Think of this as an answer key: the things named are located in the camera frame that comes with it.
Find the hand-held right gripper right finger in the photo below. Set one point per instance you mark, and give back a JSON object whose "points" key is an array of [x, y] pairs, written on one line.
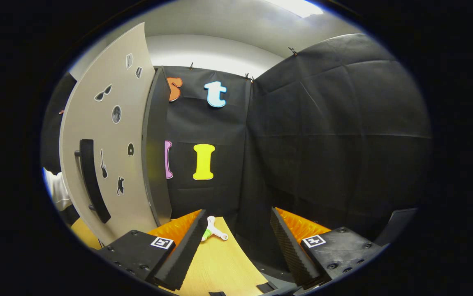
{"points": [[292, 250]]}

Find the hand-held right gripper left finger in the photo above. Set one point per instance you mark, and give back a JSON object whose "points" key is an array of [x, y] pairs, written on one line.
{"points": [[185, 255]]}

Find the grey cabinet door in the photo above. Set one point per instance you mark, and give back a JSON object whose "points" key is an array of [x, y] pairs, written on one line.
{"points": [[88, 123]]}

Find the green plush toy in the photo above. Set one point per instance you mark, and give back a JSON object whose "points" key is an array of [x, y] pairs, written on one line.
{"points": [[208, 232]]}

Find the black table clamp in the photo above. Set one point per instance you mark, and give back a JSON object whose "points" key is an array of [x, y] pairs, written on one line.
{"points": [[267, 287], [218, 293]]}

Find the dark grey chair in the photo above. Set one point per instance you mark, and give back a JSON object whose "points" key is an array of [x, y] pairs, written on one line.
{"points": [[399, 224]]}

